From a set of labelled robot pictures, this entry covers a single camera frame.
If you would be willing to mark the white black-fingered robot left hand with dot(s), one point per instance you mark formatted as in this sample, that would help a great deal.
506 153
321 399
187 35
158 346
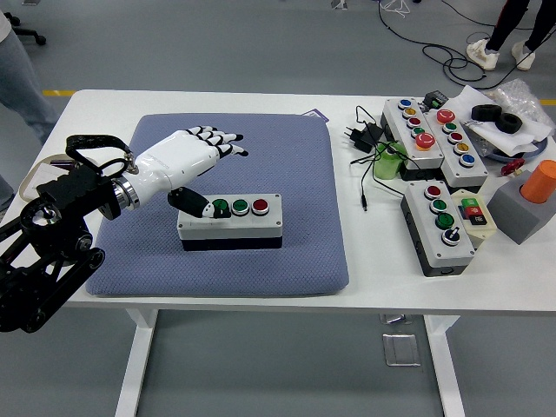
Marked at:
174 156

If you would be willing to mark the grey four-button control box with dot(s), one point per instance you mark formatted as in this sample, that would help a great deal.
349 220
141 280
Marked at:
243 230
428 234

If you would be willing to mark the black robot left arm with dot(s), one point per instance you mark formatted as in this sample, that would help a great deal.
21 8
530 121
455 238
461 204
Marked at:
65 191

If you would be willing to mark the grey five-button control box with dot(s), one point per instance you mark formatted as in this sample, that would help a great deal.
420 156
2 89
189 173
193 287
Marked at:
395 121
447 161

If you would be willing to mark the blue-grey textured mat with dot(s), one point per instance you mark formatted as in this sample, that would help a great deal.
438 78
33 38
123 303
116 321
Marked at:
269 174

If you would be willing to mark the small dark purple item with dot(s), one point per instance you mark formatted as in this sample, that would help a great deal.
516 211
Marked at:
60 163

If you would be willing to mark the beige rounded tray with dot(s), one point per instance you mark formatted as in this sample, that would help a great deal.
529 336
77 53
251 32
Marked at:
43 168

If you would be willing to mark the purple card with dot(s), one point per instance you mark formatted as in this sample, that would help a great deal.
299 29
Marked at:
316 115

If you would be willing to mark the black office chair base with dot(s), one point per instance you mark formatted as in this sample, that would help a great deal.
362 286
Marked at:
30 32

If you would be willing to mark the green tape roll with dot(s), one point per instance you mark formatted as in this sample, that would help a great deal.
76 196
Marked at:
386 167

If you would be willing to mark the white table leg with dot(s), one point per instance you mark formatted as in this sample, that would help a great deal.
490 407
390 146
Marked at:
445 369
137 369

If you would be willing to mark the white table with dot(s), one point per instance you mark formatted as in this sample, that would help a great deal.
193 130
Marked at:
382 282

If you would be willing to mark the small black electronic module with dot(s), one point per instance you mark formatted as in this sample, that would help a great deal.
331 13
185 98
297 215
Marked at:
435 99

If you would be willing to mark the white paper sheet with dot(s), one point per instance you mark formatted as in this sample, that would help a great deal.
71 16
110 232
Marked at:
465 102

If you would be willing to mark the metal floor socket plate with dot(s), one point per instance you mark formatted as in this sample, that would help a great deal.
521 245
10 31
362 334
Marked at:
401 349

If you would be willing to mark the red knob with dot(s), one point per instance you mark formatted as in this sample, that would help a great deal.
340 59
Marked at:
512 167

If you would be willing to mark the grey block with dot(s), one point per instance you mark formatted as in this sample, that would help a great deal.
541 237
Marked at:
517 217

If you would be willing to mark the clear bubble wrap bag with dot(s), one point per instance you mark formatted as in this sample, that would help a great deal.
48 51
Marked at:
519 97

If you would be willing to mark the blue-rimmed round disc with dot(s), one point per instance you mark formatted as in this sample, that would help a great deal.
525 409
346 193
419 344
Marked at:
525 153

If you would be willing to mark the person with white shoes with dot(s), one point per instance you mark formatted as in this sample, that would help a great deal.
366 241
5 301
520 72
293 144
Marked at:
506 21

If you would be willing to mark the orange cylinder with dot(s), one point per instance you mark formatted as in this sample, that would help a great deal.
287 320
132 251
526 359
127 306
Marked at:
540 182

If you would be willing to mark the cream switch with coloured keys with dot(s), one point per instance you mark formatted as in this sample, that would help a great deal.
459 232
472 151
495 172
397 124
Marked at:
475 213

